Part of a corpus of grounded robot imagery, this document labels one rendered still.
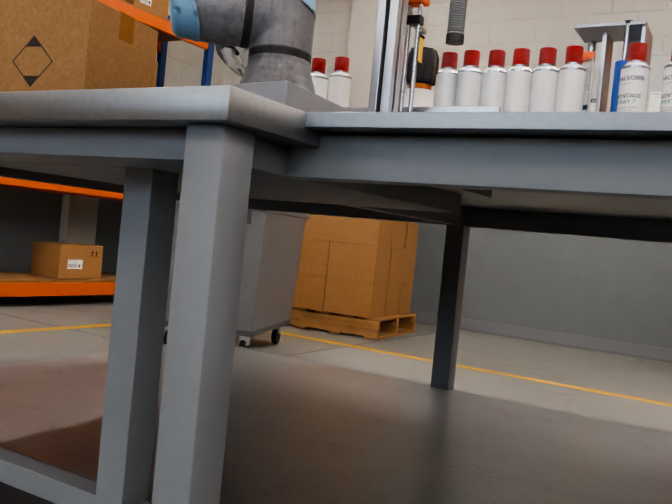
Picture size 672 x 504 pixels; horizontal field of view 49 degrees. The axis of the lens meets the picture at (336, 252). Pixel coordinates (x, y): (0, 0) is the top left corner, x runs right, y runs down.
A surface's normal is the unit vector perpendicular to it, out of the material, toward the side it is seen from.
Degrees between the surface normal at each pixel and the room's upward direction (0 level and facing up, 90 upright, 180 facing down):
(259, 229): 93
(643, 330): 90
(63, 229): 90
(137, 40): 90
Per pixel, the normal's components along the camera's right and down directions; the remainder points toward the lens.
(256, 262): -0.22, 0.06
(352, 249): -0.43, -0.03
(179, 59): 0.85, 0.09
